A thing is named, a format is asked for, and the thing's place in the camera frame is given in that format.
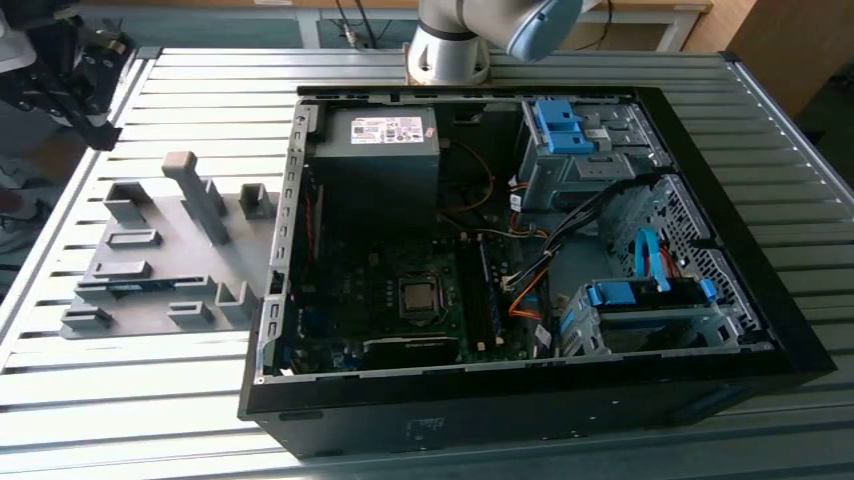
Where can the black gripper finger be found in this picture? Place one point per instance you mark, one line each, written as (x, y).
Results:
(109, 132)
(89, 127)

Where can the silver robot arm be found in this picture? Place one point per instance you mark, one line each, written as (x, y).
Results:
(447, 55)

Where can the RAM stick with black chips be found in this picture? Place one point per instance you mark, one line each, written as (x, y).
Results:
(495, 300)

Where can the grey parts rack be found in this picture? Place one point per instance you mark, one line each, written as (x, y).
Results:
(186, 235)

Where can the grey power supply unit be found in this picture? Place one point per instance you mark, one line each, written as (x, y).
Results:
(373, 175)

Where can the green motherboard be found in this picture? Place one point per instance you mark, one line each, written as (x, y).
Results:
(353, 300)

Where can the CPU socket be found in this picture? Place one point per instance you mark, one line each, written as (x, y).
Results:
(420, 297)

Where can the black graphics card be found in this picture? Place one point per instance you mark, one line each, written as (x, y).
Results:
(407, 352)

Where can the grey optical drive cage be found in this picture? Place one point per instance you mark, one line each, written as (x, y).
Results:
(560, 180)

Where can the black PC case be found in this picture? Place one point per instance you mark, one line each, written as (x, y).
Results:
(467, 415)

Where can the grey disk bay cage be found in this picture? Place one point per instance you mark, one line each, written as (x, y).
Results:
(580, 340)

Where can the blue disk carrier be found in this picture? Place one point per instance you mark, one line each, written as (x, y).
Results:
(620, 294)

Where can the white desk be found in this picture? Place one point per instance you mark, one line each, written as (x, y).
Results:
(676, 27)

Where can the wooden cabinet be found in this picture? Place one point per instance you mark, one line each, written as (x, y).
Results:
(787, 50)

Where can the blue drive latch bracket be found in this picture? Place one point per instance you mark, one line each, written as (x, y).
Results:
(560, 130)

